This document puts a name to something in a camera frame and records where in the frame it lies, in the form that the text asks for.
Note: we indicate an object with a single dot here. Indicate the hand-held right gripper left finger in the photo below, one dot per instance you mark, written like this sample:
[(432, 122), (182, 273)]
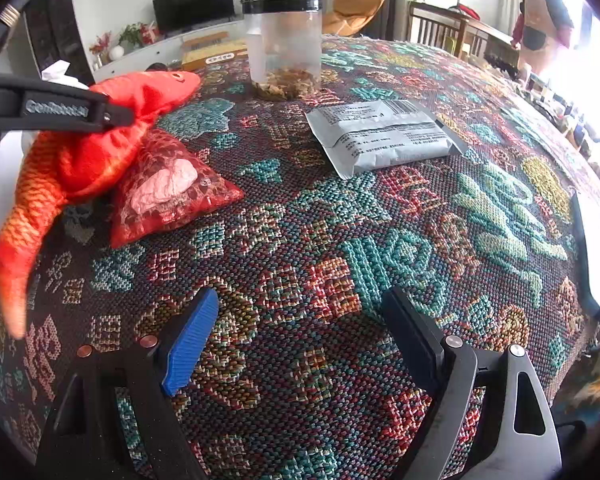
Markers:
[(190, 345)]

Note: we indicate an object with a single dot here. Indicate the red cloth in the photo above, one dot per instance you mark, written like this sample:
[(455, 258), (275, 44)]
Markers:
[(466, 11)]

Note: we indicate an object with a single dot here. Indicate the potted plant with red decorations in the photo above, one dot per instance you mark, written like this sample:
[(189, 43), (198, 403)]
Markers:
[(135, 34)]

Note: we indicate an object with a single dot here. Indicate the black flat television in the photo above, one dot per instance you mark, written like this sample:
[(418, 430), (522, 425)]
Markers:
[(192, 5)]

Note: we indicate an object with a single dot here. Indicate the red plush fish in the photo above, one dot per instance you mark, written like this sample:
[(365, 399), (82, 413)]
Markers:
[(95, 155)]

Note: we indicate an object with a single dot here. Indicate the red mesh bag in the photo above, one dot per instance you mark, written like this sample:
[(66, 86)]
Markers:
[(170, 190)]

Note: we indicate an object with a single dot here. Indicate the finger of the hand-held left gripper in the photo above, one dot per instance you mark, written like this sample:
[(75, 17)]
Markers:
[(119, 114)]

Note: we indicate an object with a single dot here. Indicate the white tablet with black frame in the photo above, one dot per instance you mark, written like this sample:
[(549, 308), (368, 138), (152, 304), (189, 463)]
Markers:
[(597, 255)]

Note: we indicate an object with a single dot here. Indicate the white tissue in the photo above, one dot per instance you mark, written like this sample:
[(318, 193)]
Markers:
[(60, 72)]

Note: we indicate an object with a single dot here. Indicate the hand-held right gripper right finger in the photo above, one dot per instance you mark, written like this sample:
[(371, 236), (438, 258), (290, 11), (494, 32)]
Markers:
[(411, 336)]

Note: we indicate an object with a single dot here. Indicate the grey foil packet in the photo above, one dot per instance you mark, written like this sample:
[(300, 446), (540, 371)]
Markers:
[(385, 135)]

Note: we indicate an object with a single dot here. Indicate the dried pieces inside jar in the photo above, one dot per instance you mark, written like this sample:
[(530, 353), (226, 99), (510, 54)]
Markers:
[(285, 87)]

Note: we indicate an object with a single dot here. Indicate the colourful patterned woven blanket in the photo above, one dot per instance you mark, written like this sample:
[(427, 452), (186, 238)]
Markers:
[(305, 240)]

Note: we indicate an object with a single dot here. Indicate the white low cabinet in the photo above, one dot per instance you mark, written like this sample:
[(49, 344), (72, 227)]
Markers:
[(145, 55)]

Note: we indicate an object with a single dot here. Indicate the orange lounge chair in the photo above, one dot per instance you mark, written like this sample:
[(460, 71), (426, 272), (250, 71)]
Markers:
[(352, 12)]

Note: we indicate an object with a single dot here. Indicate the dark tall cabinet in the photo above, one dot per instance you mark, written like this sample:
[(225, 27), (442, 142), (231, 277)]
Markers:
[(60, 30)]

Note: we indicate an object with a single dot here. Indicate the yellow flat box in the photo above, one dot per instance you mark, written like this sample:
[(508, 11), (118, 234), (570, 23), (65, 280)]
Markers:
[(215, 55)]

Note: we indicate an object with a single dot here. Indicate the white round vase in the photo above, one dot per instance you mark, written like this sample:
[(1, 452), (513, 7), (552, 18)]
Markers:
[(116, 52)]

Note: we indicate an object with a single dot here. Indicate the red flower bouquet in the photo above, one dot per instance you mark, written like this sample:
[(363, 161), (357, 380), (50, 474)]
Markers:
[(100, 42)]

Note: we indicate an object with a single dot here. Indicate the white flat board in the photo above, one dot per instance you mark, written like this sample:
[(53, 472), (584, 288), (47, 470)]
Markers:
[(2, 170)]

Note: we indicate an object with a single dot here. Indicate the wooden slatted chair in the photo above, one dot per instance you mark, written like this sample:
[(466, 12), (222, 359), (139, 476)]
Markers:
[(440, 27)]

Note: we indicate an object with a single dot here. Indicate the cluttered side table items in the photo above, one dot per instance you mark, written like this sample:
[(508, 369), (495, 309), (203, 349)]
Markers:
[(560, 105)]

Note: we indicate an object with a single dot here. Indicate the clear plastic jar black lid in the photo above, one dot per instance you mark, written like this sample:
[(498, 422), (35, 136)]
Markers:
[(280, 42)]

